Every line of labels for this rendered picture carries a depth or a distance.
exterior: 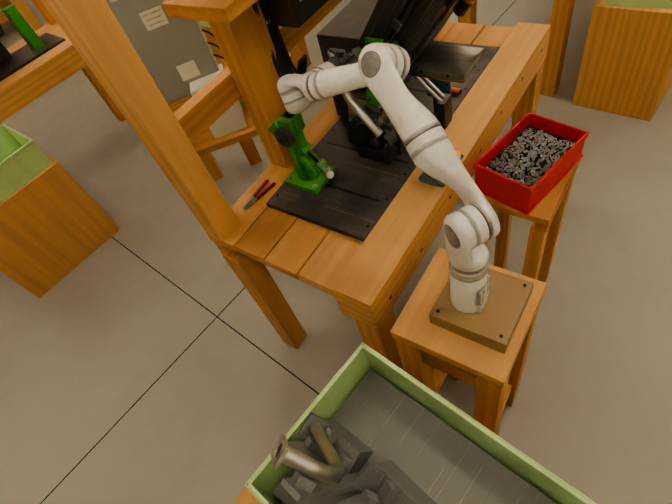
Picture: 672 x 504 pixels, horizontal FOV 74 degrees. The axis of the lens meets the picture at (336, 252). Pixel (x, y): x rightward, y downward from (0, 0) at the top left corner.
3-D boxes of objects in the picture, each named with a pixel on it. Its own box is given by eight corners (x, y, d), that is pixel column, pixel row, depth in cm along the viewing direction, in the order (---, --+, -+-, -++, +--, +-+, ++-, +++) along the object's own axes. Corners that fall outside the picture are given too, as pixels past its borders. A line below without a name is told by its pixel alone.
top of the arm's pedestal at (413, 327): (545, 290, 126) (547, 282, 123) (503, 389, 112) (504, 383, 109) (439, 254, 141) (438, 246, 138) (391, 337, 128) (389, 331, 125)
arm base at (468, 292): (491, 291, 120) (494, 250, 108) (478, 318, 116) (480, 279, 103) (457, 280, 125) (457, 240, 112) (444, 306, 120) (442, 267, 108)
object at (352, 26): (411, 78, 186) (403, -7, 160) (375, 124, 174) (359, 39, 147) (374, 73, 195) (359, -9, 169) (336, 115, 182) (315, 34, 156)
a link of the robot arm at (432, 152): (448, 120, 97) (411, 138, 96) (511, 228, 95) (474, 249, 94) (436, 136, 106) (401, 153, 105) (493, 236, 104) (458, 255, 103)
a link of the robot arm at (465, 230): (463, 235, 92) (463, 284, 105) (501, 215, 93) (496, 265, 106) (437, 210, 98) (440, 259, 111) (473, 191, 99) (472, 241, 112)
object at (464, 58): (483, 56, 150) (484, 47, 148) (463, 84, 143) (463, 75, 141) (383, 45, 169) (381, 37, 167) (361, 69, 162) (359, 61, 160)
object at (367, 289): (546, 57, 199) (551, 24, 187) (378, 331, 137) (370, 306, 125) (514, 54, 206) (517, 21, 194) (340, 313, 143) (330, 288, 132)
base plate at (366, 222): (499, 51, 187) (499, 46, 186) (365, 242, 142) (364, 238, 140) (409, 42, 208) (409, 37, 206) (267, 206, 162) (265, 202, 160)
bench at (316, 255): (527, 179, 257) (549, 29, 189) (404, 409, 195) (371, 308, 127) (417, 153, 290) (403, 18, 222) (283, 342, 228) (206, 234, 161)
